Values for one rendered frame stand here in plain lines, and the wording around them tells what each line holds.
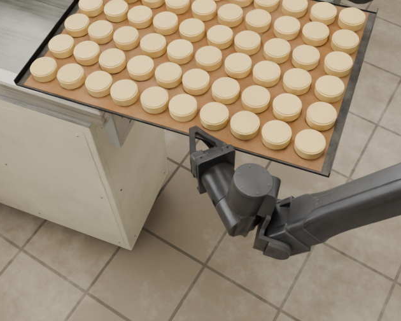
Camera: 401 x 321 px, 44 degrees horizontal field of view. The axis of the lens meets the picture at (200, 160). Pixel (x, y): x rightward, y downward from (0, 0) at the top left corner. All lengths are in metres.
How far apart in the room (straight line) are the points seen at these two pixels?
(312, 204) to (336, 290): 1.13
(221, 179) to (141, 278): 1.06
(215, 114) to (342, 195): 0.28
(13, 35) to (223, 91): 0.61
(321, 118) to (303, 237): 0.22
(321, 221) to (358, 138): 1.44
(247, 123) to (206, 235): 1.04
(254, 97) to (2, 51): 0.65
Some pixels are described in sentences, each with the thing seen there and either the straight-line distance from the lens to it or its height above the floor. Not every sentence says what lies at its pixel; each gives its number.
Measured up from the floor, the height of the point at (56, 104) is 0.87.
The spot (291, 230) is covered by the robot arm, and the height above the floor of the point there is 1.04.
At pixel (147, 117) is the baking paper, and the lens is 0.88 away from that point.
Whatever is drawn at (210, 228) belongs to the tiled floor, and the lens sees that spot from 1.84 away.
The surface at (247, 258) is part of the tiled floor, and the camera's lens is 1.81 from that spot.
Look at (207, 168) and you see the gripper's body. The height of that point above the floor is 1.02.
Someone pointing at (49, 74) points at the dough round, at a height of 0.99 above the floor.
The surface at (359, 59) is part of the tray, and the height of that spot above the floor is 1.01.
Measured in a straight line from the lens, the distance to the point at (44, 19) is 1.31.
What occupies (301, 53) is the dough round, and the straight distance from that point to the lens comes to 0.95.
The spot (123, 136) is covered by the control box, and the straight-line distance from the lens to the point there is 1.18.
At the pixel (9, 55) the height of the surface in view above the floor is 0.84.
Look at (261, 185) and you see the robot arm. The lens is 0.69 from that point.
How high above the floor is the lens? 1.70
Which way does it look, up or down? 60 degrees down
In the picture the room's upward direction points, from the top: straight up
